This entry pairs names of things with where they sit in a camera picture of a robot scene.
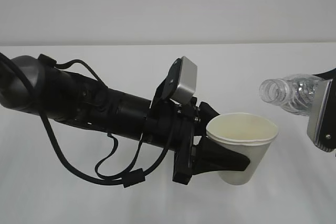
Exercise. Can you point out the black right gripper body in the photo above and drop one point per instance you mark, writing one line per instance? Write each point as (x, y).
(328, 75)

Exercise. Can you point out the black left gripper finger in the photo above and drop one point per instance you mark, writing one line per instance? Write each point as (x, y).
(205, 113)
(209, 156)

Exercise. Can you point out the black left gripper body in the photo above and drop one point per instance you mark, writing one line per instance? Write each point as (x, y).
(171, 126)

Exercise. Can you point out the clear water bottle green label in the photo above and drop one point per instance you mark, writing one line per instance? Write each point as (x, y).
(294, 94)

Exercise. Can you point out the white paper cup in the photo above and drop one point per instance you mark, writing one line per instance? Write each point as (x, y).
(244, 133)

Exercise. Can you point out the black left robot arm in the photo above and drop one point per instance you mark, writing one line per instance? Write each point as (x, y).
(42, 87)

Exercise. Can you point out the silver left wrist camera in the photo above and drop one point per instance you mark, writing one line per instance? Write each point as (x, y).
(179, 85)

